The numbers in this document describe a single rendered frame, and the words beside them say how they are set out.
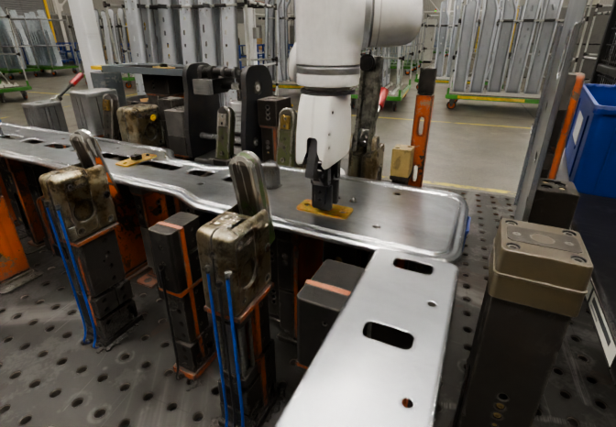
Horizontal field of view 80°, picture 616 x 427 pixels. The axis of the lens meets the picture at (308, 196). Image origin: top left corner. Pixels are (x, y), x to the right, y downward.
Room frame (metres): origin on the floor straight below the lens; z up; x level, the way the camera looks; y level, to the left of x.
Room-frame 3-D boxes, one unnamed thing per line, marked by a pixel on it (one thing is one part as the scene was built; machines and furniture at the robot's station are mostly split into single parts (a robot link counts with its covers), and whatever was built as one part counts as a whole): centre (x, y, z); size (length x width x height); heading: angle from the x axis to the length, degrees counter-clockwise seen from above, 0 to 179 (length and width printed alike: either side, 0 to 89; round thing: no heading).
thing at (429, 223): (0.76, 0.39, 1.00); 1.38 x 0.22 x 0.02; 65
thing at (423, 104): (0.65, -0.21, 0.95); 0.03 x 0.01 x 0.50; 65
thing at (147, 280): (0.77, 0.37, 0.84); 0.13 x 0.05 x 0.29; 155
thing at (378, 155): (0.71, -0.12, 0.88); 0.07 x 0.06 x 0.35; 155
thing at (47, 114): (1.16, 0.83, 0.88); 0.11 x 0.10 x 0.36; 155
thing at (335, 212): (0.51, -0.03, 1.01); 0.08 x 0.04 x 0.01; 65
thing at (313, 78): (0.51, -0.03, 1.20); 0.09 x 0.08 x 0.03; 155
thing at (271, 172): (0.61, 0.07, 1.02); 0.03 x 0.03 x 0.07
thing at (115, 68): (1.16, 0.44, 1.16); 0.37 x 0.14 x 0.02; 65
